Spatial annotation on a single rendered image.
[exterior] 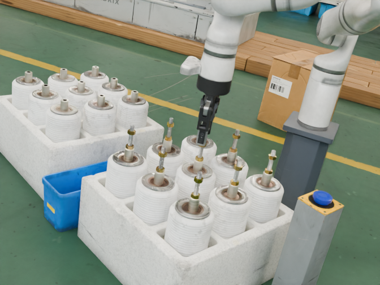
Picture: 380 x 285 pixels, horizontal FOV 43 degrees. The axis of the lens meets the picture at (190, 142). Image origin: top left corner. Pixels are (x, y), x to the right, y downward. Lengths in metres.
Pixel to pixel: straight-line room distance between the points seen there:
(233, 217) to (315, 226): 0.18
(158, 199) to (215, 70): 0.30
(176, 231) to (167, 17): 2.30
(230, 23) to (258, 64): 1.89
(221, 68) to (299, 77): 1.11
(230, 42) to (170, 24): 2.16
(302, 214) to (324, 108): 0.47
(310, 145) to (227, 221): 0.46
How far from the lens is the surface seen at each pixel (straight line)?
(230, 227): 1.09
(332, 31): 1.29
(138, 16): 3.27
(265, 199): 1.15
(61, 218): 1.30
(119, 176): 1.14
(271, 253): 1.22
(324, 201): 1.02
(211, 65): 1.03
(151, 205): 1.07
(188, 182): 1.13
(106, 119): 1.43
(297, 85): 2.12
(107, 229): 1.17
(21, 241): 1.30
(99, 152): 1.43
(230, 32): 1.02
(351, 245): 1.54
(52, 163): 1.36
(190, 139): 1.31
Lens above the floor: 0.80
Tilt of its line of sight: 25 degrees down
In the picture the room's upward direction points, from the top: 10 degrees clockwise
